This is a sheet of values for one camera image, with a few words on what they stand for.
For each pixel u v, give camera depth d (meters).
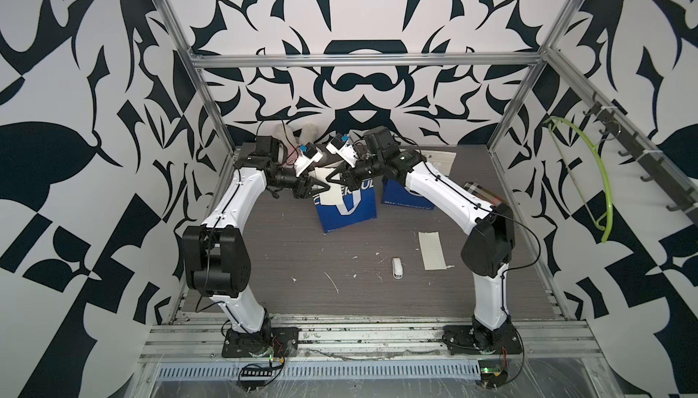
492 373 0.71
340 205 0.83
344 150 0.71
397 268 0.85
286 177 0.72
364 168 0.70
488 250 0.51
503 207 0.52
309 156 0.71
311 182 0.73
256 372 0.73
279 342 0.73
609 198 0.66
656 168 0.55
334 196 0.81
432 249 0.92
